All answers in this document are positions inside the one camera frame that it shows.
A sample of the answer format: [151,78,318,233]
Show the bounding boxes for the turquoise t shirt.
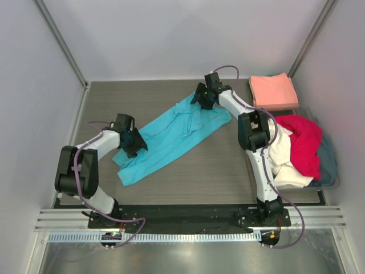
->
[113,94,232,187]

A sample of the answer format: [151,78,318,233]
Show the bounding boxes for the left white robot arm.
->
[55,114,148,228]

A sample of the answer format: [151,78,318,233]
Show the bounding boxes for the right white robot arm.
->
[190,72,283,226]

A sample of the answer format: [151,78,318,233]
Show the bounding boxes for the folded green t shirt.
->
[247,81,252,93]

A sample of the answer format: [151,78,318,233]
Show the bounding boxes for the folded pink t shirt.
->
[249,73,299,111]

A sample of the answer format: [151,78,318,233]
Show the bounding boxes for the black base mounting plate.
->
[87,204,291,235]

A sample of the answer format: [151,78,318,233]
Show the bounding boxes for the clear plastic bin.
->
[268,114,340,190]

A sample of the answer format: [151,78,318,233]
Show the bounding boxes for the red t shirt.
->
[275,114,322,180]

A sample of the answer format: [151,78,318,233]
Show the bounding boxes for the cream t shirt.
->
[269,124,313,188]

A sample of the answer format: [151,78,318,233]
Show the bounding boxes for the teal grey t shirt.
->
[308,133,338,187]

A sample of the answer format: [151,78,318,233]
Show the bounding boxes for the slotted grey cable duct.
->
[48,231,261,243]

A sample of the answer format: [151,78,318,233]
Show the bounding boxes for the left aluminium frame post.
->
[33,0,88,89]

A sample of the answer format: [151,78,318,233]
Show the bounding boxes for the aluminium frame post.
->
[288,0,338,78]
[33,0,88,89]

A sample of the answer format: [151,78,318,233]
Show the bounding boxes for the right aluminium frame post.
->
[288,0,338,78]

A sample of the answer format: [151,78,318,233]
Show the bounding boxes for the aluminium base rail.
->
[34,205,346,232]

